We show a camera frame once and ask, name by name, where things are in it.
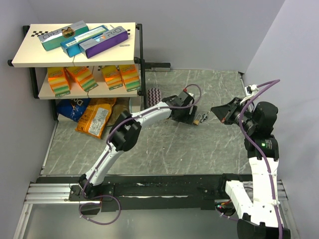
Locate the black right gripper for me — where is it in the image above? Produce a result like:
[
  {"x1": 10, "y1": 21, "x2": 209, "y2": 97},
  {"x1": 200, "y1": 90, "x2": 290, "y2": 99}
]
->
[{"x1": 211, "y1": 97, "x2": 257, "y2": 132}]

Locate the brass padlock long shackle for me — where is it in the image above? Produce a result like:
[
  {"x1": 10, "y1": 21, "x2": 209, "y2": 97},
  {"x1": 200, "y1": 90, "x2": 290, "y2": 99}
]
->
[{"x1": 193, "y1": 114, "x2": 201, "y2": 125}]

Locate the small key bunch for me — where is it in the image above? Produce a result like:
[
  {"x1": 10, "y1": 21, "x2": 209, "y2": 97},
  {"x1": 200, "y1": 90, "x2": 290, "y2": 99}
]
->
[{"x1": 200, "y1": 112, "x2": 209, "y2": 123}]

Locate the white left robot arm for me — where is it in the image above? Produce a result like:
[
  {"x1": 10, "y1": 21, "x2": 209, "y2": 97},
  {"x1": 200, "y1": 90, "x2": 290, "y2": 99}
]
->
[{"x1": 78, "y1": 89, "x2": 199, "y2": 200}]

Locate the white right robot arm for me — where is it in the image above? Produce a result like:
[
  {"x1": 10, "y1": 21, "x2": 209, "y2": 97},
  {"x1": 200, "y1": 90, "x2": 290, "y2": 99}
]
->
[{"x1": 211, "y1": 97, "x2": 291, "y2": 239}]

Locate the purple wavy scrub pad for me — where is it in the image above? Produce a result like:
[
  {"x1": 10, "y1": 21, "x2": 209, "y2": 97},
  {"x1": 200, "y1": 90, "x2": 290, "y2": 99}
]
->
[{"x1": 147, "y1": 88, "x2": 162, "y2": 108}]

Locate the brown snack bag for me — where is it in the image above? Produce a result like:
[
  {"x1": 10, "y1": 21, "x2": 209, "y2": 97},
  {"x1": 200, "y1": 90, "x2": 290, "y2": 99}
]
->
[{"x1": 106, "y1": 98, "x2": 130, "y2": 126}]

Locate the orange green sponge pack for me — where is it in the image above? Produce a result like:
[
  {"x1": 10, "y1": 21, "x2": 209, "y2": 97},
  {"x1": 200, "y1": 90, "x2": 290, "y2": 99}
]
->
[
  {"x1": 65, "y1": 66, "x2": 98, "y2": 92},
  {"x1": 119, "y1": 64, "x2": 141, "y2": 92},
  {"x1": 47, "y1": 67, "x2": 70, "y2": 97},
  {"x1": 101, "y1": 65, "x2": 123, "y2": 90}
]

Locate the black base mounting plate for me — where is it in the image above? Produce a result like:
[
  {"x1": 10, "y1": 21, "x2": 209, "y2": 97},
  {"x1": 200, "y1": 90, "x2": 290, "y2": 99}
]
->
[{"x1": 69, "y1": 174, "x2": 230, "y2": 212}]

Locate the orange snack bag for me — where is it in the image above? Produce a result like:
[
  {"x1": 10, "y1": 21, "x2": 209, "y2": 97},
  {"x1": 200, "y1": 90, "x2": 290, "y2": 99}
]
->
[{"x1": 75, "y1": 98, "x2": 117, "y2": 139}]

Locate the blue Doritos bag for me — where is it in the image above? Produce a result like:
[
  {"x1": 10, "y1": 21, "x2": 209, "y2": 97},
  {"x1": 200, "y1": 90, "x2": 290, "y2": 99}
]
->
[{"x1": 56, "y1": 98, "x2": 90, "y2": 122}]

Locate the purple grey R+O box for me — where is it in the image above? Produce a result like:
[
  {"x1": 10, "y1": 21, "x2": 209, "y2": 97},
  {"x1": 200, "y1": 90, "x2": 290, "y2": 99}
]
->
[{"x1": 79, "y1": 26, "x2": 129, "y2": 58}]

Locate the blue carton box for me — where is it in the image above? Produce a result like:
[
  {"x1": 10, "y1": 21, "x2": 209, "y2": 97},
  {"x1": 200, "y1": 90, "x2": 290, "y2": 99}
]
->
[{"x1": 60, "y1": 25, "x2": 108, "y2": 57}]

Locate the teal grey R+O box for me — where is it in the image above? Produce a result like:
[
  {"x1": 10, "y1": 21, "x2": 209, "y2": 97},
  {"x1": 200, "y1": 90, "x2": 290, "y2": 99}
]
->
[{"x1": 32, "y1": 21, "x2": 89, "y2": 51}]

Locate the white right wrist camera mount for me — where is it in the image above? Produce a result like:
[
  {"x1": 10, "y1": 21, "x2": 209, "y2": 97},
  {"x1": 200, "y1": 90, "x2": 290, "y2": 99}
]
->
[{"x1": 240, "y1": 84, "x2": 259, "y2": 105}]

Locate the black bracket at back wall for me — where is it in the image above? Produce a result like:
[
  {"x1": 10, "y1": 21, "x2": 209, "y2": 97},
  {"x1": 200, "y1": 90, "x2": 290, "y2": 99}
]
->
[{"x1": 144, "y1": 62, "x2": 171, "y2": 72}]

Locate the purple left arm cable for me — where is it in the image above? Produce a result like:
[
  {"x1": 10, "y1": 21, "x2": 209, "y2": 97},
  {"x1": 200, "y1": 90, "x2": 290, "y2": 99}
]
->
[{"x1": 78, "y1": 84, "x2": 202, "y2": 227}]

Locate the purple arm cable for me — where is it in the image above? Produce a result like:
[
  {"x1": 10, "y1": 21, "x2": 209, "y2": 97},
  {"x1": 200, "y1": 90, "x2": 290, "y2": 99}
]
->
[
  {"x1": 219, "y1": 79, "x2": 285, "y2": 239},
  {"x1": 78, "y1": 84, "x2": 202, "y2": 227}
]

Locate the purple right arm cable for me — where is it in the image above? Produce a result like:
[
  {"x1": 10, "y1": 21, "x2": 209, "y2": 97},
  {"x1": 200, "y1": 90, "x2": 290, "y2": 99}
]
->
[{"x1": 219, "y1": 79, "x2": 285, "y2": 239}]

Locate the black frame shelf rack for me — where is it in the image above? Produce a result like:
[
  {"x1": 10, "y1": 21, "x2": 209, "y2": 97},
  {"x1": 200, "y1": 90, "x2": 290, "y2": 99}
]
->
[{"x1": 7, "y1": 22, "x2": 147, "y2": 120}]

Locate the aluminium rail frame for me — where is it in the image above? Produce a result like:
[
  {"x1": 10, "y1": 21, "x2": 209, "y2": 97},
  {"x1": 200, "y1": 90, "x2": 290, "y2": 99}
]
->
[{"x1": 12, "y1": 174, "x2": 300, "y2": 239}]

